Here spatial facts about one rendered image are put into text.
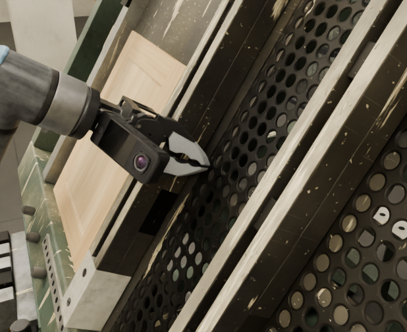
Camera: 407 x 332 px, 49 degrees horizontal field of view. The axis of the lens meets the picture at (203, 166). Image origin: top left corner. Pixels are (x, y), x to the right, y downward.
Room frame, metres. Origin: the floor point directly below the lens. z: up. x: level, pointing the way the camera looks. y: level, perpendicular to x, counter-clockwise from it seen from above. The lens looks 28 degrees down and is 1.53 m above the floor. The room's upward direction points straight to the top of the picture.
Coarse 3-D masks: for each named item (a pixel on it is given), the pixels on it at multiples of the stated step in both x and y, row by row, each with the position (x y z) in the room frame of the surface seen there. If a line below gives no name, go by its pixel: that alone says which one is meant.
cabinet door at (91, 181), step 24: (144, 48) 1.04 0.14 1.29; (120, 72) 1.09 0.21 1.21; (144, 72) 0.97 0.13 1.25; (168, 72) 0.87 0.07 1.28; (120, 96) 1.02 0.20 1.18; (144, 96) 0.91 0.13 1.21; (168, 96) 0.82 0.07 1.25; (72, 168) 1.03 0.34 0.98; (96, 168) 0.91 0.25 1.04; (120, 168) 0.82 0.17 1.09; (72, 192) 0.95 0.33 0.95; (96, 192) 0.85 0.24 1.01; (72, 216) 0.87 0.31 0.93; (96, 216) 0.78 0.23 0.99; (72, 240) 0.81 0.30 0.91
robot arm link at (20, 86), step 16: (0, 48) 0.51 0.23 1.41; (0, 64) 0.49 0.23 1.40; (16, 64) 0.50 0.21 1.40; (32, 64) 0.52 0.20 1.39; (0, 80) 0.48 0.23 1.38; (16, 80) 0.49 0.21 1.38; (32, 80) 0.50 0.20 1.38; (48, 80) 0.51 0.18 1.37; (0, 96) 0.48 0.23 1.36; (16, 96) 0.49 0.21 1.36; (32, 96) 0.50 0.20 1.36; (48, 96) 0.50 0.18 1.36; (0, 112) 0.48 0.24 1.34; (16, 112) 0.49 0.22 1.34; (32, 112) 0.50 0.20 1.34; (0, 128) 0.49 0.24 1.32
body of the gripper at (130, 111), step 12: (96, 96) 0.54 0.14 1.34; (96, 108) 0.53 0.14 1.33; (108, 108) 0.59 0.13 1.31; (120, 108) 0.60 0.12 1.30; (132, 108) 0.57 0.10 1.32; (144, 108) 0.61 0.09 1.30; (84, 120) 0.52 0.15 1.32; (96, 120) 0.54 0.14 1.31; (132, 120) 0.55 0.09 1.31; (144, 120) 0.55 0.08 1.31; (84, 132) 0.52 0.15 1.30; (144, 132) 0.55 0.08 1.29; (156, 132) 0.56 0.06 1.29; (156, 144) 0.56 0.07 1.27
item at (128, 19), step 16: (144, 0) 1.22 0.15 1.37; (128, 16) 1.20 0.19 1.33; (112, 32) 1.22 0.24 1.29; (128, 32) 1.20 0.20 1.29; (112, 48) 1.18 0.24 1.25; (96, 64) 1.20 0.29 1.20; (112, 64) 1.18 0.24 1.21; (96, 80) 1.16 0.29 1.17; (64, 144) 1.12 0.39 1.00; (64, 160) 1.11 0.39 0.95; (48, 176) 1.09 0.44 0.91
